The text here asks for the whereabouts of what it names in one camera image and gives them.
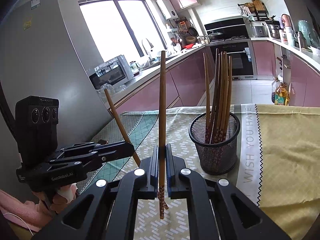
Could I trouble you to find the bamboo chopstick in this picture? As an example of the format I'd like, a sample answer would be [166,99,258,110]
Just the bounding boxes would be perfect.
[158,50,166,219]
[223,56,232,140]
[209,48,220,143]
[212,51,226,144]
[219,51,228,142]
[104,89,141,167]
[203,53,210,144]
[212,54,222,144]

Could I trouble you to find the black mesh utensil cup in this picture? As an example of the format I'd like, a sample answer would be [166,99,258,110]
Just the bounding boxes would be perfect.
[189,113,240,176]

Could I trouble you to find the chrome kitchen faucet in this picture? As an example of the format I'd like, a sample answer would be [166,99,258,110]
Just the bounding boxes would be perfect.
[141,38,154,56]

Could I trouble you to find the kitchen window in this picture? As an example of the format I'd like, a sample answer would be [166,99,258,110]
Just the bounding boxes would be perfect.
[80,0,167,62]

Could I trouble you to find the left hand pink sleeve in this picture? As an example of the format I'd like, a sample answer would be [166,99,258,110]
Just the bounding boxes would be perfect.
[1,183,78,232]

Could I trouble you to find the white microwave oven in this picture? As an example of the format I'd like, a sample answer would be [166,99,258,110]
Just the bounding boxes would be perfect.
[87,55,134,90]

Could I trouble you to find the pink lower cabinets left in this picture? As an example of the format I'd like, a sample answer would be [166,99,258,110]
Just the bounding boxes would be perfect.
[112,46,214,114]

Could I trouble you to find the pink cabinets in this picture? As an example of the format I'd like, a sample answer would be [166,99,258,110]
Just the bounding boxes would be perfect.
[251,37,319,107]
[112,46,214,114]

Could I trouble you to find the silver refrigerator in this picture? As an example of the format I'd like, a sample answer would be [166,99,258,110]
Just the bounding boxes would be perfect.
[0,0,113,201]

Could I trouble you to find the yellow cloth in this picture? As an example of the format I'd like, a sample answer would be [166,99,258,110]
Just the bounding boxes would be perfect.
[257,105,319,239]

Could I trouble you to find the black built-in oven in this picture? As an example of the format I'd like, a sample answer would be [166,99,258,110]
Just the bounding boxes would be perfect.
[209,39,257,80]

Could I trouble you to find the yellow cooking oil bottle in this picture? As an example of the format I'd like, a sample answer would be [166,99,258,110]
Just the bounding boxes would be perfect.
[274,82,290,106]

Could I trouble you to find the black wok on stove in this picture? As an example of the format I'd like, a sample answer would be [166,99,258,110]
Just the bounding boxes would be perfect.
[208,31,224,42]

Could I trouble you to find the white water heater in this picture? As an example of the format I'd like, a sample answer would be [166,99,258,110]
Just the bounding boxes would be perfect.
[156,0,178,20]

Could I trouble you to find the black range hood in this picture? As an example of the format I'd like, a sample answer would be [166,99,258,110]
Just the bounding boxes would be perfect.
[204,16,248,40]

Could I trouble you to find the pink lower cabinets right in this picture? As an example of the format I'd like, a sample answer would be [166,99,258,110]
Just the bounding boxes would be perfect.
[251,37,319,107]

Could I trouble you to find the silver rice cooker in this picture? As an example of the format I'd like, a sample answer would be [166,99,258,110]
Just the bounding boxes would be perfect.
[250,22,268,37]

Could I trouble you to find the steel pot on counter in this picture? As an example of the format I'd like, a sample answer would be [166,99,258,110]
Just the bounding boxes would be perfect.
[267,24,281,40]

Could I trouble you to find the black camera box three lenses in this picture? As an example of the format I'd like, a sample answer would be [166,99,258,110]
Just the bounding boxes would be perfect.
[15,95,59,167]

